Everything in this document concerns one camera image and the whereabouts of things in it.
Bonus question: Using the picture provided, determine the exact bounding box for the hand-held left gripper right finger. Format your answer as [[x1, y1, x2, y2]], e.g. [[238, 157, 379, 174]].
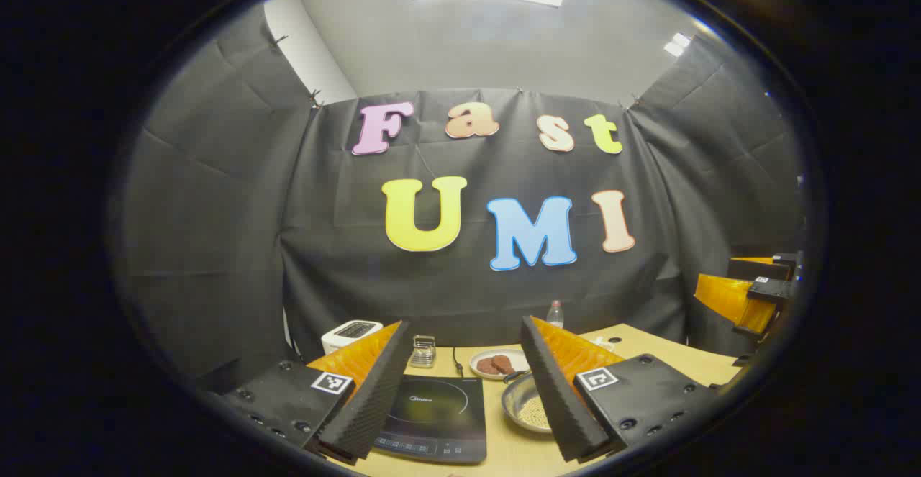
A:
[[520, 315, 720, 463]]

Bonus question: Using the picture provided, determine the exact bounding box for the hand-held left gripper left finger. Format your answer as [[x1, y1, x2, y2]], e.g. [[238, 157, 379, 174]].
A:
[[219, 320, 412, 465]]

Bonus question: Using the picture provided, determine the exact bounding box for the stainless steel pot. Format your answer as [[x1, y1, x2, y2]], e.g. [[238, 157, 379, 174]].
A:
[[502, 371, 555, 435]]

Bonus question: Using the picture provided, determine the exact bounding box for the black induction cooktop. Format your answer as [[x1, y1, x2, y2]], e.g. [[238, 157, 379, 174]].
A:
[[373, 374, 488, 465]]

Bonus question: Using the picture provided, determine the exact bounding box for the pile of soybeans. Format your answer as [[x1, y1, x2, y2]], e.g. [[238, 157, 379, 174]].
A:
[[518, 394, 553, 427]]

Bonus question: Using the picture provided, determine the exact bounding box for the white toaster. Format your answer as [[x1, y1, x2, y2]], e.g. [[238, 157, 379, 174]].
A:
[[321, 320, 384, 355]]

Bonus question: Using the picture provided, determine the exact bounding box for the round white plate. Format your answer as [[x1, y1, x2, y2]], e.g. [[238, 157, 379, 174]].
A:
[[469, 348, 532, 381]]

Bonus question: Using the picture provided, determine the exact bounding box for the black backdrop cloth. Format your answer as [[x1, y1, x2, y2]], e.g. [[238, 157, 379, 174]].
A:
[[115, 2, 807, 384]]

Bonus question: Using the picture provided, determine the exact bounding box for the wire mesh utensil holder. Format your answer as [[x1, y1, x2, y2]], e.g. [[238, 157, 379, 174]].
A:
[[410, 335, 437, 368]]

